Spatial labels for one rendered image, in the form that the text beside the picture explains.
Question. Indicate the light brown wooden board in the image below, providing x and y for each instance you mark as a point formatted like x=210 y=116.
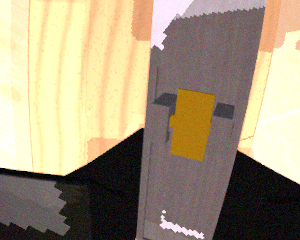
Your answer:
x=88 y=71

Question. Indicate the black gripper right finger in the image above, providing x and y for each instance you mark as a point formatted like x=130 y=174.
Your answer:
x=260 y=204

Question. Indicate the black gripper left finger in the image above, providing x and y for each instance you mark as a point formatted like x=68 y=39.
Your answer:
x=98 y=201

